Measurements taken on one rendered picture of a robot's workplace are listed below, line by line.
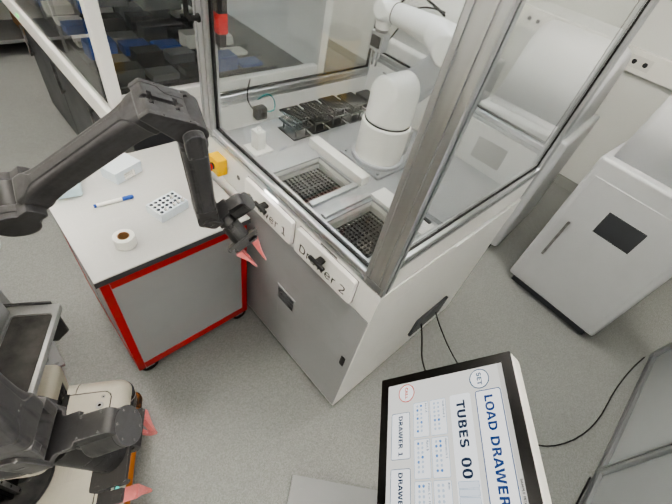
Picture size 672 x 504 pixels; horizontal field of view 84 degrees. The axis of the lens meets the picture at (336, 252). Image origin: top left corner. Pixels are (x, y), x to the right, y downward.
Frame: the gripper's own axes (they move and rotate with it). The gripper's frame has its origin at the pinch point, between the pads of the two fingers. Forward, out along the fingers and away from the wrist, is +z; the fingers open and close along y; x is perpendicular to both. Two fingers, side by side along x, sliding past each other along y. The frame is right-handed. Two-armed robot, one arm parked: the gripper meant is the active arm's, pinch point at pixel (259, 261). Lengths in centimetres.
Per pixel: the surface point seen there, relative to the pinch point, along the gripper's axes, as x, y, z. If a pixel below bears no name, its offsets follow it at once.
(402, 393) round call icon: 45, -12, 35
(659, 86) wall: -123, -300, 99
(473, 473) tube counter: 67, -14, 40
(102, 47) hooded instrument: -52, 2, -90
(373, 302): 12.7, -20.6, 28.7
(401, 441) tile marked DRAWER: 53, -6, 38
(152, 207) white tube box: -35, 23, -33
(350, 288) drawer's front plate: 7.6, -17.6, 22.7
